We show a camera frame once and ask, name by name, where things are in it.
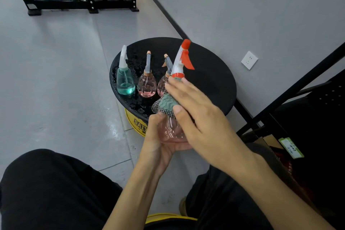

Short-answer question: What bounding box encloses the person's right hand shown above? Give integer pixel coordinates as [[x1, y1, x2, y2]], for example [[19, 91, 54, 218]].
[[164, 76, 266, 176]]

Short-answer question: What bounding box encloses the person's left hand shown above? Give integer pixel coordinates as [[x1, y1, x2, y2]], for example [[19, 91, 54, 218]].
[[137, 111, 193, 178]]

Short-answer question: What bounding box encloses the green cleaning cloth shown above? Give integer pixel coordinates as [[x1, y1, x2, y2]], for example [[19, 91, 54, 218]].
[[151, 92, 181, 119]]

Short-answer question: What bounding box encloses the pink spray bottle grey nozzle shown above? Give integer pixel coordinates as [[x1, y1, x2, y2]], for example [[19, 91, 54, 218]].
[[157, 54, 174, 97], [137, 51, 157, 98]]

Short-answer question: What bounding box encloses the green spray bottle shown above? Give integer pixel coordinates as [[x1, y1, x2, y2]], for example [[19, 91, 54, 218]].
[[116, 45, 136, 96]]

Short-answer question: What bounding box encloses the pink bottle orange white nozzle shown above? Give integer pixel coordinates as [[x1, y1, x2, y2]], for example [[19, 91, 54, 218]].
[[157, 39, 195, 143]]

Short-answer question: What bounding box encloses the black metal rack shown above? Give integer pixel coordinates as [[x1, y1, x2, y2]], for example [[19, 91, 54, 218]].
[[236, 42, 345, 230]]

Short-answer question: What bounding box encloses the person's left forearm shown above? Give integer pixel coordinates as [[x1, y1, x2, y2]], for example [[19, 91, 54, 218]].
[[102, 161, 162, 230]]

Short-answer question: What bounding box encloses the person's light shoe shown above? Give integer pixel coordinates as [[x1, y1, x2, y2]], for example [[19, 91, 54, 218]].
[[179, 197, 189, 217]]

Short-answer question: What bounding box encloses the yellow barrel base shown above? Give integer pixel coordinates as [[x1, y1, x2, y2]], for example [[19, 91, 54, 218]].
[[125, 108, 149, 138]]

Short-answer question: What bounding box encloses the round black table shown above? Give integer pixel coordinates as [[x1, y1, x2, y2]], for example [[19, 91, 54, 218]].
[[109, 37, 238, 124]]

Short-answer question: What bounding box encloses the brown cardboard box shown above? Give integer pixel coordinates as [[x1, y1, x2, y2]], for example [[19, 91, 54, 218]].
[[254, 134, 321, 217]]

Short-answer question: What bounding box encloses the yellow round stool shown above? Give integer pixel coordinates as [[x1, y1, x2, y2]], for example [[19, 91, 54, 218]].
[[145, 213, 198, 224]]

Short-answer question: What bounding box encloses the green white label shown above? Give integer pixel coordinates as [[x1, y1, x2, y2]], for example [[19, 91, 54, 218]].
[[278, 137, 305, 160]]

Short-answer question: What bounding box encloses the white wall socket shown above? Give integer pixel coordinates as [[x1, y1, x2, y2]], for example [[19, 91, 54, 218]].
[[240, 51, 259, 70]]

